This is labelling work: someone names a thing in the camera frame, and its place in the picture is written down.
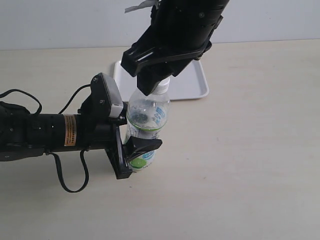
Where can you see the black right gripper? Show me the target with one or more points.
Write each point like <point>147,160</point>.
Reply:
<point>168,46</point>

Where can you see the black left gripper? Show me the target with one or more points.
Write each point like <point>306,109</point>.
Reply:
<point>95,133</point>

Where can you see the white bottle cap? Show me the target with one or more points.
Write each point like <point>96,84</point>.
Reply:
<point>164,85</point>

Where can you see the clear plastic drink bottle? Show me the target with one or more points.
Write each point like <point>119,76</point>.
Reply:
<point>147,115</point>

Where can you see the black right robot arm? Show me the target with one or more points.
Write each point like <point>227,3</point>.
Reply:
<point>169,7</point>

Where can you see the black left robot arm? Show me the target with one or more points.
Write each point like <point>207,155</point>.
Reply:
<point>27,135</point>

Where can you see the white plastic tray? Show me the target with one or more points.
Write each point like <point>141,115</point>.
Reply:
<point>190,84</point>

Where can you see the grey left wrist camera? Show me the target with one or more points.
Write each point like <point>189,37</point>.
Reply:
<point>106,98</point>

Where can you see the white cable tie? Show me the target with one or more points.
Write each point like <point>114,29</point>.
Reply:
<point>144,4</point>

